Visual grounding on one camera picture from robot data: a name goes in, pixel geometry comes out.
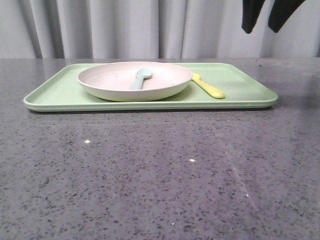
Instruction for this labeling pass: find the light green plastic tray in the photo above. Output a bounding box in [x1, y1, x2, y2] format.
[23, 62, 278, 112]

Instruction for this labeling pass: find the grey pleated curtain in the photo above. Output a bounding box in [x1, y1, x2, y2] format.
[0, 0, 320, 59]

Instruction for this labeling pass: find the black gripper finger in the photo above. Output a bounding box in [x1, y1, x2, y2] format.
[268, 0, 305, 33]
[241, 0, 265, 34]

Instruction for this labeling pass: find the yellow plastic fork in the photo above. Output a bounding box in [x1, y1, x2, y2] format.
[192, 72, 226, 99]

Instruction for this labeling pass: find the light blue plastic spoon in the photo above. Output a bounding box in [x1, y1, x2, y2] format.
[129, 68, 153, 90]

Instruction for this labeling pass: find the cream round plate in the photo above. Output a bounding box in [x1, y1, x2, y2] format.
[78, 61, 193, 102]

